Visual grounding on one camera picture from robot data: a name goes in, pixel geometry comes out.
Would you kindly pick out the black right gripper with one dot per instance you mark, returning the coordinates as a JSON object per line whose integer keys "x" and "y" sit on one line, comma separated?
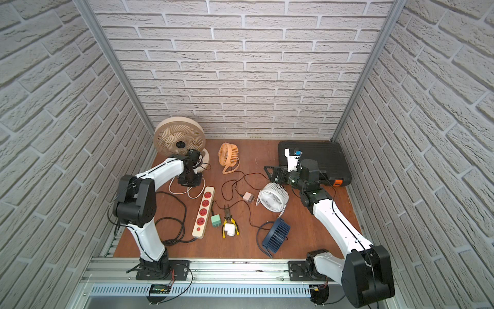
{"x": 277, "y": 170}

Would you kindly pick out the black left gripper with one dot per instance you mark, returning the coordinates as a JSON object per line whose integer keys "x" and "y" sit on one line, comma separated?
{"x": 189, "y": 179}

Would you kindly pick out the green plug adapter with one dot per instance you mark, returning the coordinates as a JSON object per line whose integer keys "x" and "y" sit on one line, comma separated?
{"x": 216, "y": 220}

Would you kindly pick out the beige power strip red sockets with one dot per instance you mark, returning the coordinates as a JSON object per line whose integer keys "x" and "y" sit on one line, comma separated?
{"x": 204, "y": 213}

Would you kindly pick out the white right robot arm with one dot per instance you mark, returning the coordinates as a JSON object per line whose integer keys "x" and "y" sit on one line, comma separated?
{"x": 365, "y": 271}

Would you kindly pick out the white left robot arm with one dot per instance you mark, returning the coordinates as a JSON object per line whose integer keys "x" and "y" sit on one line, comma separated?
{"x": 135, "y": 208}

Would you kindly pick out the small white desk fan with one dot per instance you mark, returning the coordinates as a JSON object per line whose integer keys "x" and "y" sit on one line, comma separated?
{"x": 274, "y": 198}

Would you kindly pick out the pink plug adapter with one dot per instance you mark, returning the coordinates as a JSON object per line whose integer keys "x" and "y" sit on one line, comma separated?
{"x": 248, "y": 197}

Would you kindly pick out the large beige desk fan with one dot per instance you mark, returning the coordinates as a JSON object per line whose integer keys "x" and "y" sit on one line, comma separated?
{"x": 176, "y": 135}

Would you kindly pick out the small orange desk fan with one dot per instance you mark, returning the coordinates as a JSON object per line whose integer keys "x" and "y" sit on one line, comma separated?
{"x": 228, "y": 156}

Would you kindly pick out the navy blue desk fan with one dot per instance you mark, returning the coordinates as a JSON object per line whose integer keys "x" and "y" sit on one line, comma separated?
{"x": 276, "y": 237}

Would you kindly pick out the black plastic tool case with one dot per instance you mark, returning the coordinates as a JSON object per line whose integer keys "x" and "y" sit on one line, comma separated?
{"x": 329, "y": 155}

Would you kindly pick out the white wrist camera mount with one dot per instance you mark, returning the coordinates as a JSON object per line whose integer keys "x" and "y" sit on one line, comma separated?
{"x": 293, "y": 156}

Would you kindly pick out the yellow handled pliers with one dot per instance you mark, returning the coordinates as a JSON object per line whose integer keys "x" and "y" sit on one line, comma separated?
{"x": 229, "y": 219}

